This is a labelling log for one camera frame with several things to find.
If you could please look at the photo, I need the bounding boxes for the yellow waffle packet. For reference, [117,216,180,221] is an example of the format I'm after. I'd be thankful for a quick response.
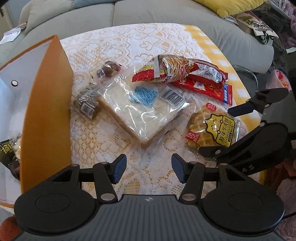
[185,102,240,151]

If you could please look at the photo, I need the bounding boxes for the orange white storage box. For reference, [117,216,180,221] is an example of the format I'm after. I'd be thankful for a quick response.
[1,36,73,208]

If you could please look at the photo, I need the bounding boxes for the pink plastic bag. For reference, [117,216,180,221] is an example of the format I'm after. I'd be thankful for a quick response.
[266,69,292,91]

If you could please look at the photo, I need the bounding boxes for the lace yellow checked tablecloth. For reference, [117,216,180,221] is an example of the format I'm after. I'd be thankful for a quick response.
[61,23,249,195]

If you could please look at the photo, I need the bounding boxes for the clear bagged nut bar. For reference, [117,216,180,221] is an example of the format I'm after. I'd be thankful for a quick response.
[73,83,100,120]

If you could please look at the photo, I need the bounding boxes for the printed tote bag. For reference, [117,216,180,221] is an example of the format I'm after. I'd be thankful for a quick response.
[235,11,278,38]

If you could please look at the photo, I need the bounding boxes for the red noodle snack packet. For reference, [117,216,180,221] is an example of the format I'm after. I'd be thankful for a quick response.
[132,54,228,85]

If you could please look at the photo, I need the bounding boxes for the round chocolate cake packet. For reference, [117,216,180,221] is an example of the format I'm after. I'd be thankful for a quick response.
[96,61,121,78]

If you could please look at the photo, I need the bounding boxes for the glass side table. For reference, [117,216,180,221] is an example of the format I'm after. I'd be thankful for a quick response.
[232,65,258,97]

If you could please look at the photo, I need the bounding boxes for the bagged sliced bread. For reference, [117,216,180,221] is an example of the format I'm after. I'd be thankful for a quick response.
[98,74,189,147]

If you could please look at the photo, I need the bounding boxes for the grey green sofa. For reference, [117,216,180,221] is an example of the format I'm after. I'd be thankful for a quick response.
[1,1,274,73]

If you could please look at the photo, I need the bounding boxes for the black yellow snack packet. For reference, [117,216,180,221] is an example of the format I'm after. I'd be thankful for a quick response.
[1,135,22,180]

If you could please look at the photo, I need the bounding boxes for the white leaflet on sofa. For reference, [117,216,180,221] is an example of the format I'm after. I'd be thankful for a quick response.
[0,23,27,45]

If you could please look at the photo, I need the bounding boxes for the yellow cushion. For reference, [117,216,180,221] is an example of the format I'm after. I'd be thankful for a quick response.
[195,0,266,18]

